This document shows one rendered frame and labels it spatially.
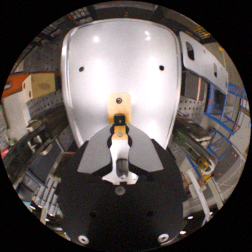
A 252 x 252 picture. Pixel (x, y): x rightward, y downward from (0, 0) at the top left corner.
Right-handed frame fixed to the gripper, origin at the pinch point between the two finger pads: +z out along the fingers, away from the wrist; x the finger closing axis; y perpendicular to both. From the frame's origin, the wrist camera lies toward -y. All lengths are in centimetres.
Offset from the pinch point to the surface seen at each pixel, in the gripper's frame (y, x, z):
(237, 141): 150, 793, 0
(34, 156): 0.9, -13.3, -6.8
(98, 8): -25.1, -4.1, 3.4
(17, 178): 0.6, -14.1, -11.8
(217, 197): 443, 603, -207
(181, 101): 2, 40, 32
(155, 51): -12.0, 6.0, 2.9
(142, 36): -14.9, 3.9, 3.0
